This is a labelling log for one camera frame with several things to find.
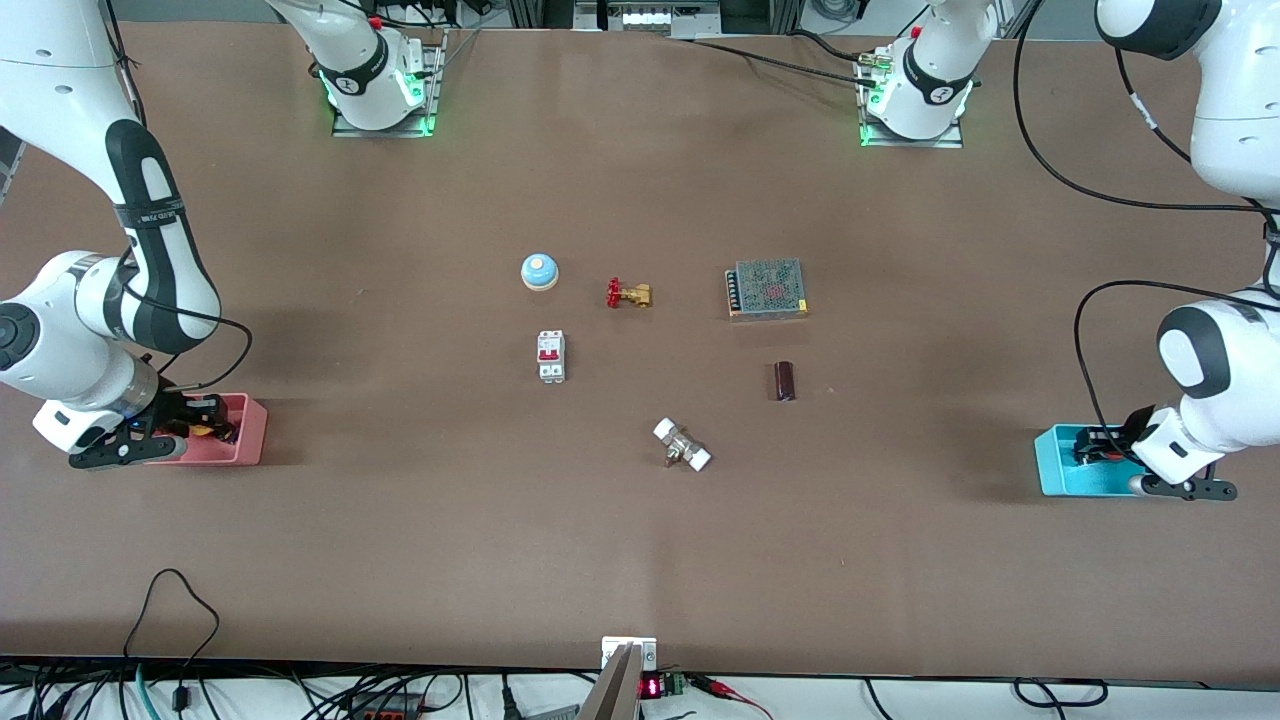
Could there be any metal mesh power supply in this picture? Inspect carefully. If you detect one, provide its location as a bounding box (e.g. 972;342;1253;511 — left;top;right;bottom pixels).
725;258;811;322

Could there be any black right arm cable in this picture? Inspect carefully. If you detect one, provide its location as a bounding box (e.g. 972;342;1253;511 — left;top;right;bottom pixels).
100;0;254;393

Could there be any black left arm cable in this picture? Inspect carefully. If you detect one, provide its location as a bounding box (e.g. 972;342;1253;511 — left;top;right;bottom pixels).
1012;0;1280;451

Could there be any black coiled cable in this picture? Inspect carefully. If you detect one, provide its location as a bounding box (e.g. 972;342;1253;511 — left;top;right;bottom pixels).
1013;677;1110;710

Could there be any red clip lead wire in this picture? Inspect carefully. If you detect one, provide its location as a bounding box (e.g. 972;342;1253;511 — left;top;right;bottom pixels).
692;675;776;720

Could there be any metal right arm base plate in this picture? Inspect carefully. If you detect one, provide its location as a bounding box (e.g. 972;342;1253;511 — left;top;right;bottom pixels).
330;28;446;139

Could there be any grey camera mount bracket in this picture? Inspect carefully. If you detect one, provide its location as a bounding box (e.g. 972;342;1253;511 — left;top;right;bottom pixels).
577;635;660;720

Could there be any metal valve with white caps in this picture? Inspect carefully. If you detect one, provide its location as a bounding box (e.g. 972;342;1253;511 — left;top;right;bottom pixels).
652;417;713;473

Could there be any pink plastic bin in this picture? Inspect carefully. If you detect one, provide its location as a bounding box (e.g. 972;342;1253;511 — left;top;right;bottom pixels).
143;392;269;467

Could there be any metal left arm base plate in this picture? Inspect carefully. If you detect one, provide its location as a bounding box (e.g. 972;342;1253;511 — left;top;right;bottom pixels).
856;48;967;150

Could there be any thin black looped cable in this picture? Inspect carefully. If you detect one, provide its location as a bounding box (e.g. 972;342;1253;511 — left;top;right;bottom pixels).
123;567;222;720

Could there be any blue plastic bin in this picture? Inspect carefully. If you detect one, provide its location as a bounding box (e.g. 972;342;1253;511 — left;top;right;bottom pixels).
1033;424;1153;499

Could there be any black cable to arm base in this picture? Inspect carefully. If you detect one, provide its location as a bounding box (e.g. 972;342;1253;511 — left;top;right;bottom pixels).
686;28;881;89

